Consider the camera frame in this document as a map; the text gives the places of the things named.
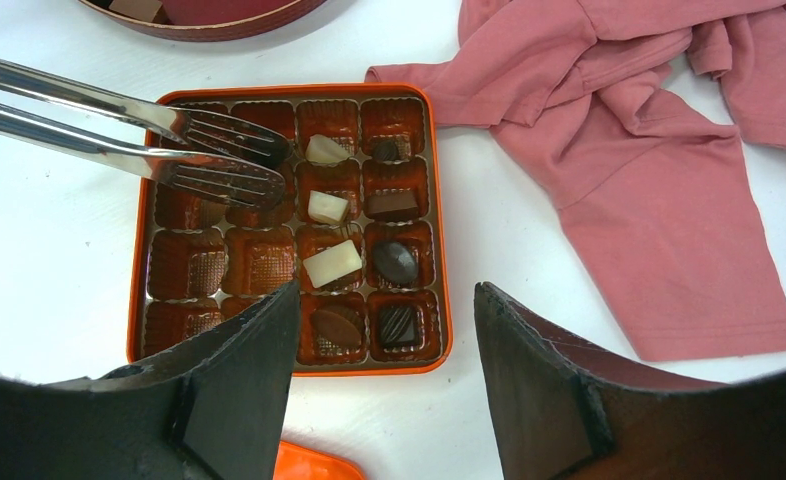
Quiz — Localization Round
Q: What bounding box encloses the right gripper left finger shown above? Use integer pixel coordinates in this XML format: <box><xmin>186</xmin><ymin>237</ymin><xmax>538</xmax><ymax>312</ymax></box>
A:
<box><xmin>0</xmin><ymin>281</ymin><xmax>301</xmax><ymax>479</ymax></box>

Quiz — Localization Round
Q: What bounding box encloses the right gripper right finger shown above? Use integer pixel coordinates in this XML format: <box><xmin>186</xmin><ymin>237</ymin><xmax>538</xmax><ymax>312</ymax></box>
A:
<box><xmin>474</xmin><ymin>282</ymin><xmax>786</xmax><ymax>479</ymax></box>

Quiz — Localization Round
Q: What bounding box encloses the orange box lid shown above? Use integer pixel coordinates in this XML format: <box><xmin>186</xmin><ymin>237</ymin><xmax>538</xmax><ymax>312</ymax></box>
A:
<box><xmin>272</xmin><ymin>441</ymin><xmax>366</xmax><ymax>480</ymax></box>

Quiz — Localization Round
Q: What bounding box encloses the orange chocolate box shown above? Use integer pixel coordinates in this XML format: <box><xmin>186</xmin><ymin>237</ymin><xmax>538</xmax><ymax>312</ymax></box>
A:
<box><xmin>127</xmin><ymin>83</ymin><xmax>453</xmax><ymax>376</ymax></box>

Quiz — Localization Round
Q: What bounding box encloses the white chocolate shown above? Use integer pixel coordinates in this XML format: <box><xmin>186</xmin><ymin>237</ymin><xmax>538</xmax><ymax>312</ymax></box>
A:
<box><xmin>305</xmin><ymin>134</ymin><xmax>351</xmax><ymax>164</ymax></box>
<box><xmin>307</xmin><ymin>190</ymin><xmax>349</xmax><ymax>225</ymax></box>
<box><xmin>302</xmin><ymin>240</ymin><xmax>363</xmax><ymax>288</ymax></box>

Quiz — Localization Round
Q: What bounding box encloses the round dark red plate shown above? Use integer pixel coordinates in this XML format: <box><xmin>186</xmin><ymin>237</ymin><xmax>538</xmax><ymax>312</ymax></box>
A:
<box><xmin>83</xmin><ymin>0</ymin><xmax>324</xmax><ymax>42</ymax></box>

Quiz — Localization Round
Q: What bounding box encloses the brown oval chocolate in box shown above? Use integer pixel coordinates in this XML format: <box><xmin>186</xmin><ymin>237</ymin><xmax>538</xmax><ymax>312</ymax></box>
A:
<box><xmin>310</xmin><ymin>304</ymin><xmax>363</xmax><ymax>348</ymax></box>

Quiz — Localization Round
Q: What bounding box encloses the dark striped chocolate in box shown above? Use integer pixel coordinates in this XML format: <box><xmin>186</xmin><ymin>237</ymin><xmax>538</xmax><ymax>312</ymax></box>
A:
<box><xmin>377</xmin><ymin>304</ymin><xmax>420</xmax><ymax>349</ymax></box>

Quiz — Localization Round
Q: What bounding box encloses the dark oval chocolate in box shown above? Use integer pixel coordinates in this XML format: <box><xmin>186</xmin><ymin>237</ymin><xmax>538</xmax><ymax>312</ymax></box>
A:
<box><xmin>371</xmin><ymin>241</ymin><xmax>419</xmax><ymax>285</ymax></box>

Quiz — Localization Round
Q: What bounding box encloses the brown square chocolate in box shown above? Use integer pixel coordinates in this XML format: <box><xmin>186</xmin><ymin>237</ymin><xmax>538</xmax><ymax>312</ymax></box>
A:
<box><xmin>366</xmin><ymin>191</ymin><xmax>420</xmax><ymax>222</ymax></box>

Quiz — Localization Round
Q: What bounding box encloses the dark round chocolate in box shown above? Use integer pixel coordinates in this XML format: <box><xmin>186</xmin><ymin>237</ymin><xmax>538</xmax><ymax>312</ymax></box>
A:
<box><xmin>372</xmin><ymin>139</ymin><xmax>401</xmax><ymax>162</ymax></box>

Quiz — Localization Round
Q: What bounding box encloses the pink cloth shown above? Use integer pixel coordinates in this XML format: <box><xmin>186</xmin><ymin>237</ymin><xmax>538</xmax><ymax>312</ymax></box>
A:
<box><xmin>366</xmin><ymin>1</ymin><xmax>786</xmax><ymax>362</ymax></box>

